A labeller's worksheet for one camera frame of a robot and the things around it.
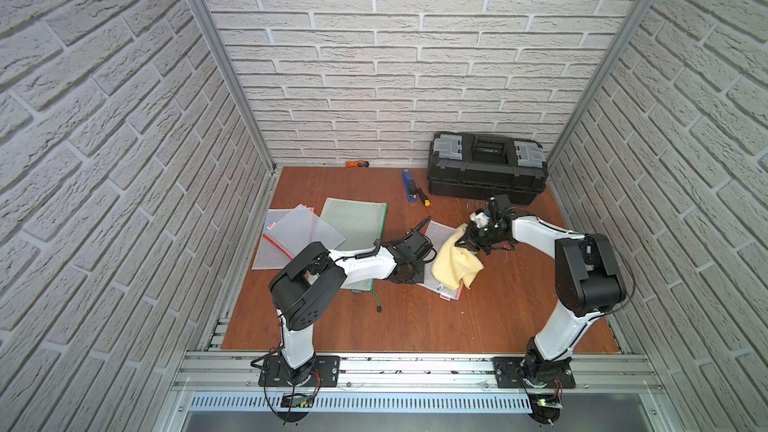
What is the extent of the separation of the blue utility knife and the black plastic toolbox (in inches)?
2.5

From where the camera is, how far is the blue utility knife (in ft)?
3.64

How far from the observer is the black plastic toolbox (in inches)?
39.1
